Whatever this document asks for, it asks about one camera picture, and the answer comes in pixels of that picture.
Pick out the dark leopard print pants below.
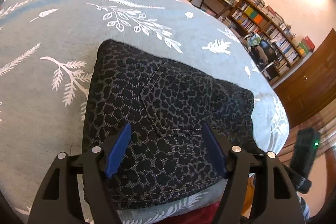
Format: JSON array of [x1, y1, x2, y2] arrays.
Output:
[[82, 40, 258, 210]]

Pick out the black metal chair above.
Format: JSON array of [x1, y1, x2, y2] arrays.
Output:
[[241, 32, 280, 82]]

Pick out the wooden bookshelf with books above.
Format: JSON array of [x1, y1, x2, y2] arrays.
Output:
[[228, 0, 311, 84]]

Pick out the teal leaf print bedspread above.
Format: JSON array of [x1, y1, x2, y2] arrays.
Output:
[[1, 0, 289, 223]]

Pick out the dark wooden desk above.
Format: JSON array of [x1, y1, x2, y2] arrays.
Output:
[[189, 0, 234, 19]]

